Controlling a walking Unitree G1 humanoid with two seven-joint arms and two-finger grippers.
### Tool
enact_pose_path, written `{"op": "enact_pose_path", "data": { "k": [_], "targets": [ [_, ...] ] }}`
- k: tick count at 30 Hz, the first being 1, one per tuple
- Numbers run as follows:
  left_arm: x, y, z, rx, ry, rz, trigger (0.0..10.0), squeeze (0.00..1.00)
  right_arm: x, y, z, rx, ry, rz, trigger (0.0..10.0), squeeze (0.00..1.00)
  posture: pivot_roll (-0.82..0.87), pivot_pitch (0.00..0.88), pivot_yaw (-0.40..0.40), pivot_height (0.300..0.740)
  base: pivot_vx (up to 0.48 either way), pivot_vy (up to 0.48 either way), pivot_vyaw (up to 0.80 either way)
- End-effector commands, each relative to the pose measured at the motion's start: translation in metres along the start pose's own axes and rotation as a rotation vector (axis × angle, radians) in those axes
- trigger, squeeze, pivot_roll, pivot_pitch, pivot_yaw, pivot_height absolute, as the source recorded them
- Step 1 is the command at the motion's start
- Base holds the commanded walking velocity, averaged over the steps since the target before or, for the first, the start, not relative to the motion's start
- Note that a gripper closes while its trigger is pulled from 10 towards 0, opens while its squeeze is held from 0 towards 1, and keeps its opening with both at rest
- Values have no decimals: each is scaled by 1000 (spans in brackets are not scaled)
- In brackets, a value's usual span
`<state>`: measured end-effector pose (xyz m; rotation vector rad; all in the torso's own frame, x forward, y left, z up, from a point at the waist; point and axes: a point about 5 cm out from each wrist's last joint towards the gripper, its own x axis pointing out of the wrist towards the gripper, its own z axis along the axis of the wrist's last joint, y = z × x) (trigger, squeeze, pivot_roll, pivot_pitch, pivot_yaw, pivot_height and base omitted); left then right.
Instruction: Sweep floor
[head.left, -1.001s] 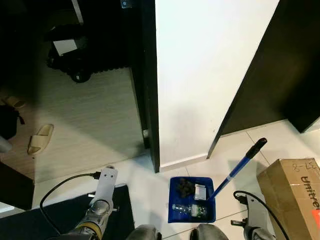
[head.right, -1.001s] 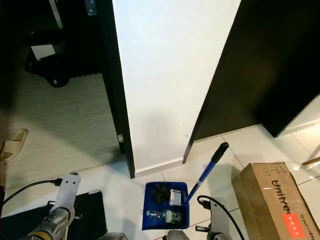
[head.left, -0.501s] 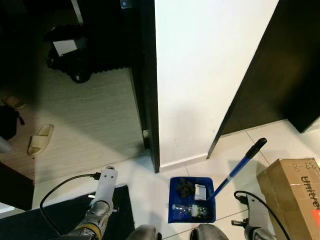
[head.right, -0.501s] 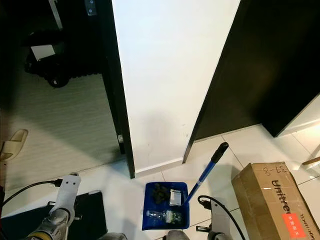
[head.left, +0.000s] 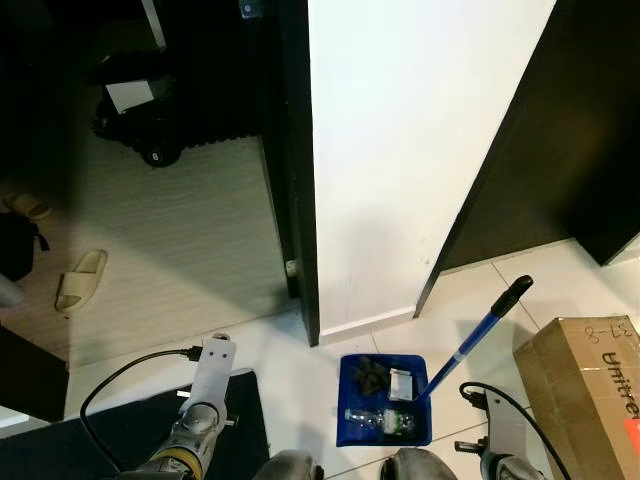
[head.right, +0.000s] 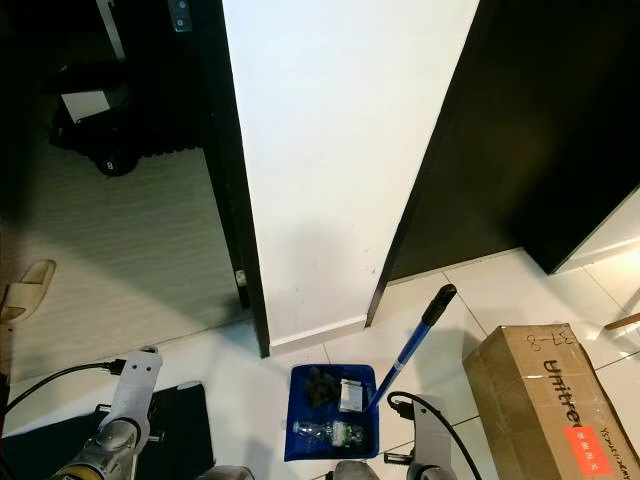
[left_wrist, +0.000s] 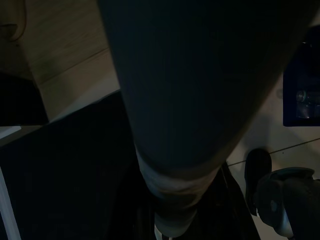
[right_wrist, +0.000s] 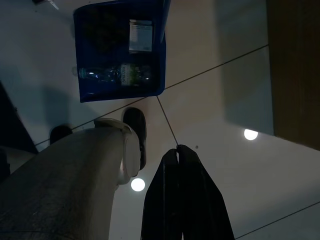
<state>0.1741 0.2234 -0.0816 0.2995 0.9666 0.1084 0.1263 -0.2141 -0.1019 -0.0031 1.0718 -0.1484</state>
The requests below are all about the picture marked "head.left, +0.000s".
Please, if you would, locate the black door frame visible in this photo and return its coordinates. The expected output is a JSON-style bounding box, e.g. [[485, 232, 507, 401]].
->
[[255, 0, 322, 348]]

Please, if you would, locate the black cabinet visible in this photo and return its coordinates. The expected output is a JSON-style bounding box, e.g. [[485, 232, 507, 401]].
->
[[0, 325, 67, 423]]

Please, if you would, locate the white furniture leg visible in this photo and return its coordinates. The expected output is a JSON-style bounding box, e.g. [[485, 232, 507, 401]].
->
[[140, 0, 167, 51]]

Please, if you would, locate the black door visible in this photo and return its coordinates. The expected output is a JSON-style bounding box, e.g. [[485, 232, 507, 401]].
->
[[414, 0, 640, 319]]

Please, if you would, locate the grey robot right leg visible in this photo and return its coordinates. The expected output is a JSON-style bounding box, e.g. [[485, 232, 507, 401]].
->
[[385, 447, 461, 480]]

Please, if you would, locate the beige slipper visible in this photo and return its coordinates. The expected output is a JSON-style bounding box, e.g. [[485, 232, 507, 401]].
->
[[54, 249, 110, 314]]

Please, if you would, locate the blue long handled dustpan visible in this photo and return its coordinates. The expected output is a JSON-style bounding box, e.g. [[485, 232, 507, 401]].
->
[[336, 274, 536, 449]]

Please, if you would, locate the black bag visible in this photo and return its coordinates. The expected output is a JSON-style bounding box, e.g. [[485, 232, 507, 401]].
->
[[0, 212, 50, 282]]

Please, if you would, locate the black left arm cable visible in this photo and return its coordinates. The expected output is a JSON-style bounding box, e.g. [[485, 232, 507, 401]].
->
[[79, 345, 207, 473]]

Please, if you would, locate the clear plastic bottle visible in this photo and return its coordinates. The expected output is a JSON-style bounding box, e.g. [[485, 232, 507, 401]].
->
[[345, 404, 420, 437]]

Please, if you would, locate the small white carton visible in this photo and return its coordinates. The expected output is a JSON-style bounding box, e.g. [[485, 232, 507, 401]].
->
[[388, 368, 417, 404]]

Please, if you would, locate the white rounded object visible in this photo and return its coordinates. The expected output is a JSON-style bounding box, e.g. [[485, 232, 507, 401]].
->
[[0, 272, 23, 307]]

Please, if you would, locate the grey robot left leg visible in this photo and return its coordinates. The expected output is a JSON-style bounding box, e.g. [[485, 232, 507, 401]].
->
[[250, 450, 323, 480]]

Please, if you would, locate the grey robot leg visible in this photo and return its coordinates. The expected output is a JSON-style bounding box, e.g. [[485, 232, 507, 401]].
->
[[385, 447, 461, 480], [250, 450, 323, 480]]

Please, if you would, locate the black floor mat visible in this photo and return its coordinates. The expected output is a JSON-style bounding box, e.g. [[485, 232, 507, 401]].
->
[[0, 368, 273, 480]]

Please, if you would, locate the brown cardboard box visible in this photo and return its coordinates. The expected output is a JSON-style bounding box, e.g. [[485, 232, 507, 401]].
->
[[512, 316, 640, 480]]

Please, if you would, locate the black crumpled wad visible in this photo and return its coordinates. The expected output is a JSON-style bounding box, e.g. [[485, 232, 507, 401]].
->
[[354, 357, 392, 397]]

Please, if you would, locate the black wheeled base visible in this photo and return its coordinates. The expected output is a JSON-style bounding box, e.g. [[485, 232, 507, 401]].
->
[[90, 50, 201, 168]]

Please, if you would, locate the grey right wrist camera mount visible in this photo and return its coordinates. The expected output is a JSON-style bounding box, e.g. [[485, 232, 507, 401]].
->
[[481, 390, 537, 463]]

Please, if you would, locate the white paper sheet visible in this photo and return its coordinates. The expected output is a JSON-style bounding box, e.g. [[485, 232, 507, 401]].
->
[[104, 79, 157, 114]]

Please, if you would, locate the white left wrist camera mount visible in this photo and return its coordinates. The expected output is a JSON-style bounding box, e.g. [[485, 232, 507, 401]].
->
[[188, 334, 240, 409]]

